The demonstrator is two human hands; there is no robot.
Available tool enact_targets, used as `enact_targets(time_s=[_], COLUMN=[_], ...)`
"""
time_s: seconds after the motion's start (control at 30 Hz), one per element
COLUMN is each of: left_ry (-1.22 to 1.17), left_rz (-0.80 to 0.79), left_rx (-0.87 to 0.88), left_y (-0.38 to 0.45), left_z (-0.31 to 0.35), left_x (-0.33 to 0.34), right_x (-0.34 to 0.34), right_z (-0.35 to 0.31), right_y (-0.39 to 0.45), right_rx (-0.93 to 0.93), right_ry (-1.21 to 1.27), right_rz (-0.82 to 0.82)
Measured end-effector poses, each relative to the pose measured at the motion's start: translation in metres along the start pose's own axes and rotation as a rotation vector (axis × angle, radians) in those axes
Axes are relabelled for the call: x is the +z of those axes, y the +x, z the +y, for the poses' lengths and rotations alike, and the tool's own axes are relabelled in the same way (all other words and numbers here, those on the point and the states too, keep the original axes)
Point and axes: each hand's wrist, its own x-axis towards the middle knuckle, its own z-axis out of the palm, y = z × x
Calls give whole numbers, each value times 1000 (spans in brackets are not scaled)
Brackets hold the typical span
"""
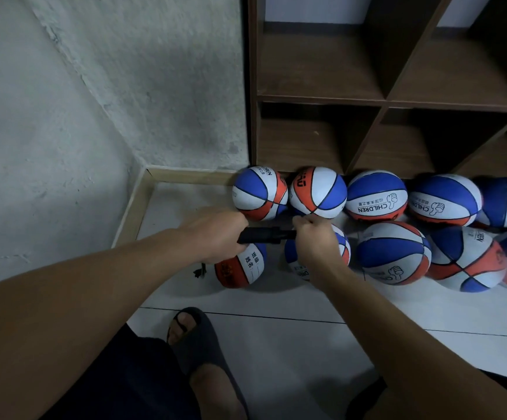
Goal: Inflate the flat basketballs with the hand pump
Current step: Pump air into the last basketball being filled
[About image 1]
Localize person's left hand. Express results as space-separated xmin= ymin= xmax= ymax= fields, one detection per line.
xmin=179 ymin=209 xmax=249 ymax=264

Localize person's right hand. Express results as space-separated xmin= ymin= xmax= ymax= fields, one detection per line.
xmin=292 ymin=214 xmax=351 ymax=292

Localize black hand pump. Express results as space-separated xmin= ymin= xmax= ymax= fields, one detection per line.
xmin=192 ymin=225 xmax=298 ymax=280

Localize brown wooden cubby shelf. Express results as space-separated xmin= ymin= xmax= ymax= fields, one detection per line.
xmin=243 ymin=0 xmax=507 ymax=183

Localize person's left forearm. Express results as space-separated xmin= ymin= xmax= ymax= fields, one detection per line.
xmin=0 ymin=232 xmax=209 ymax=420

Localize person's right forearm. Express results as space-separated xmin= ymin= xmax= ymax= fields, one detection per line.
xmin=319 ymin=268 xmax=507 ymax=420

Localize person's left foot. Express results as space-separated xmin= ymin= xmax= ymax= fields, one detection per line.
xmin=168 ymin=313 xmax=246 ymax=420

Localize beige baseboard strip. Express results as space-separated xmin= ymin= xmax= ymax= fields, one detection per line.
xmin=147 ymin=167 xmax=237 ymax=186
xmin=112 ymin=169 xmax=154 ymax=250

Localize black sandal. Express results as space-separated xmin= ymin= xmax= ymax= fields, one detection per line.
xmin=165 ymin=307 xmax=251 ymax=420
xmin=345 ymin=376 xmax=390 ymax=420

